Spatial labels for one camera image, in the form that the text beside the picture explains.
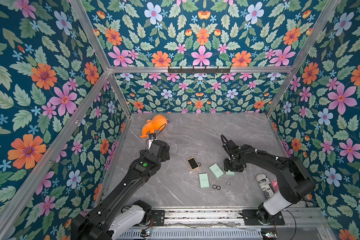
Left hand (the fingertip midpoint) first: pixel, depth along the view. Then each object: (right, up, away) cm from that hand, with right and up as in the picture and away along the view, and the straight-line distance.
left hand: (159, 150), depth 80 cm
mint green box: (+32, -14, +8) cm, 36 cm away
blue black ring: (+33, -23, +3) cm, 40 cm away
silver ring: (+38, -20, +6) cm, 43 cm away
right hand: (+42, -12, +10) cm, 45 cm away
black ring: (+29, -22, +4) cm, 37 cm away
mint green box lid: (+24, -19, +4) cm, 31 cm away
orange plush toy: (-7, +16, +26) cm, 32 cm away
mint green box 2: (+40, -15, +6) cm, 43 cm away
